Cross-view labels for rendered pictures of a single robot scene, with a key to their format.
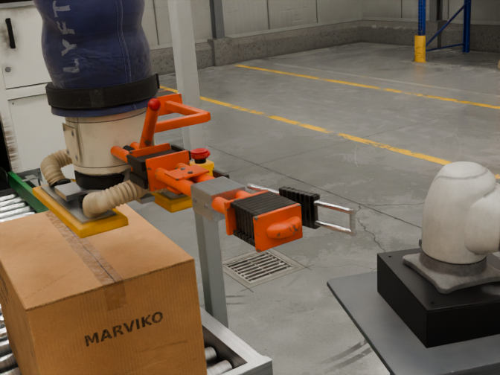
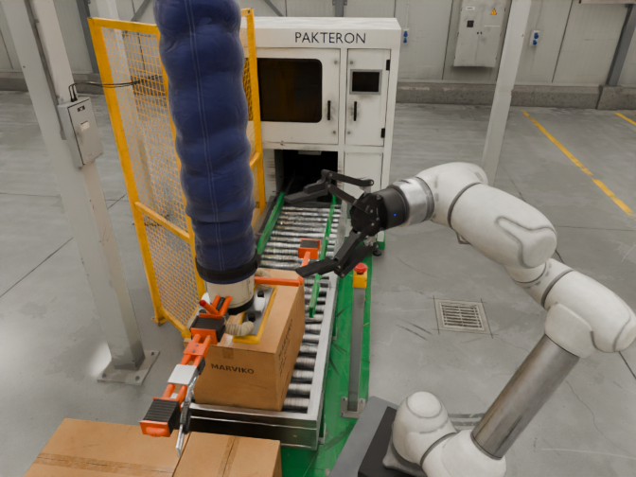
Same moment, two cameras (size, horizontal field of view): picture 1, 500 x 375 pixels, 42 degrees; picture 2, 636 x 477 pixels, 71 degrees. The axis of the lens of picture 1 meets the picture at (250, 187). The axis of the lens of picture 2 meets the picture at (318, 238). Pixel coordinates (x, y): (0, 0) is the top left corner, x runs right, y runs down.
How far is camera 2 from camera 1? 1.16 m
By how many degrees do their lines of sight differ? 36
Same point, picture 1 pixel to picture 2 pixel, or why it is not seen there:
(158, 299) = (252, 363)
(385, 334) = (349, 460)
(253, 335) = (411, 365)
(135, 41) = (230, 250)
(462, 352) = not seen: outside the picture
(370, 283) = not seen: hidden behind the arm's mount
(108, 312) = (223, 358)
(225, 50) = (611, 97)
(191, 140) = not seen: hidden behind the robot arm
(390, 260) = (387, 417)
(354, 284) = (380, 410)
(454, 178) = (409, 408)
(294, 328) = (439, 377)
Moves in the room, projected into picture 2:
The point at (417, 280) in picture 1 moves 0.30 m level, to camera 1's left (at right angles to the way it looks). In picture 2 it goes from (381, 444) to (314, 401)
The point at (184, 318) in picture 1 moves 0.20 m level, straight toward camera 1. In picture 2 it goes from (266, 378) to (236, 411)
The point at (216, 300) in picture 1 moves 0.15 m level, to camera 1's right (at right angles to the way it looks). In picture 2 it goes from (354, 351) to (377, 363)
